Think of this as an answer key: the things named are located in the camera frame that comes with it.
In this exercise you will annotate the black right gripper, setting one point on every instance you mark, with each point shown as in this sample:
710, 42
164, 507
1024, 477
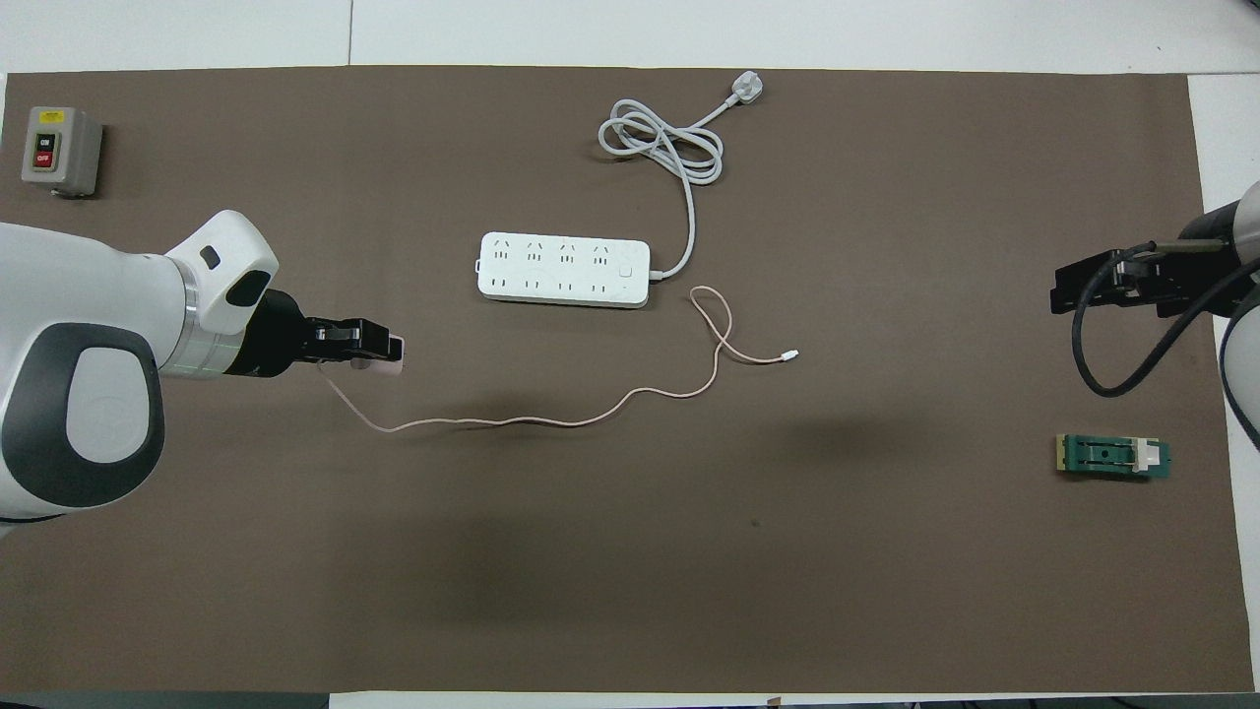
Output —
1206, 266

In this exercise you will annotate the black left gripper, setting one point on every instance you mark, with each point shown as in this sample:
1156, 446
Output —
281, 335

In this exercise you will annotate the pink charger block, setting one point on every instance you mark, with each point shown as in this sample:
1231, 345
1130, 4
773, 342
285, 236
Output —
398, 353

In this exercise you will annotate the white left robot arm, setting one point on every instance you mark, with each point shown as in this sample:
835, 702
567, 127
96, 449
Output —
79, 295

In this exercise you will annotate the white power strip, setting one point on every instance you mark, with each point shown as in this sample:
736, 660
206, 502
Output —
561, 271

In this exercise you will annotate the white clip on holder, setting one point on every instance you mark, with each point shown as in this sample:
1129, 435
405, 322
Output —
1145, 455

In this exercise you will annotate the green circuit board module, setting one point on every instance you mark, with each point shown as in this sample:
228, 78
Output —
1102, 455

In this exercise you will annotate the brown table mat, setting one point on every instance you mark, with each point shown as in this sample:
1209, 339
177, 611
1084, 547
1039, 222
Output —
689, 542

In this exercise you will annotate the grey on-off switch box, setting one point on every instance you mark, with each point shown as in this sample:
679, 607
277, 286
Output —
69, 148

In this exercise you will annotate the white wall plug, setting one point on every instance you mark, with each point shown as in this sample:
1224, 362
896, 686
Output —
748, 89

